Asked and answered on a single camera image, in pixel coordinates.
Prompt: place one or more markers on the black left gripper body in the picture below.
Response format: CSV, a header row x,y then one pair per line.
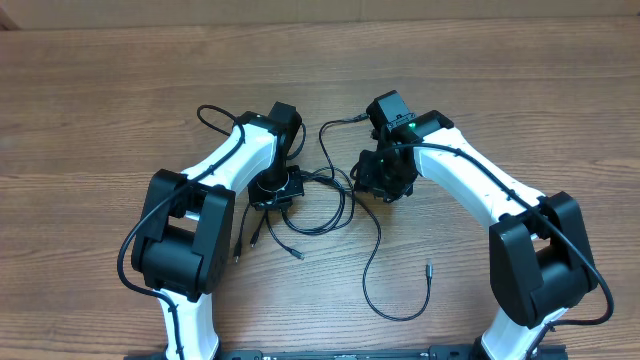
x,y
276,186

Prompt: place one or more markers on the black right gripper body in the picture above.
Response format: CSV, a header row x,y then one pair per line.
x,y
381,177

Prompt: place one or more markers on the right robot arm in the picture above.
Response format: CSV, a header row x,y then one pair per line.
x,y
541,263

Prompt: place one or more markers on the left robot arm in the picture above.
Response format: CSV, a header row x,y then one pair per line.
x,y
177,251

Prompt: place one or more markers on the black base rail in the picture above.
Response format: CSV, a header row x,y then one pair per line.
x,y
345,354

